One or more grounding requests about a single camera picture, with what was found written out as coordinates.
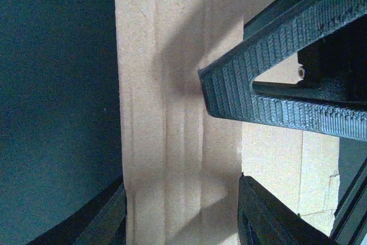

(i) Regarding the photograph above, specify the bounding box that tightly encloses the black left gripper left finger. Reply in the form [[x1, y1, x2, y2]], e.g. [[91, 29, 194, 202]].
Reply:
[[29, 176, 124, 244]]

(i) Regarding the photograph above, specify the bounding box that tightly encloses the cardboard box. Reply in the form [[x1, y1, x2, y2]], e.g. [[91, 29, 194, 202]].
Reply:
[[115, 0, 339, 244]]

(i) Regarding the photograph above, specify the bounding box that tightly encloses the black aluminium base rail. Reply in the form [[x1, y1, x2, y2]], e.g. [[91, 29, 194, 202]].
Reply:
[[330, 162, 366, 244]]

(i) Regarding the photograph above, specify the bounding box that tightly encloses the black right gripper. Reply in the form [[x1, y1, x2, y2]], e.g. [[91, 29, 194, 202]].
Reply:
[[198, 0, 366, 141]]

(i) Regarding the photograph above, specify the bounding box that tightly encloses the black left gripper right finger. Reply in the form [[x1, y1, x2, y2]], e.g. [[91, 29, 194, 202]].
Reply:
[[237, 175, 336, 244]]

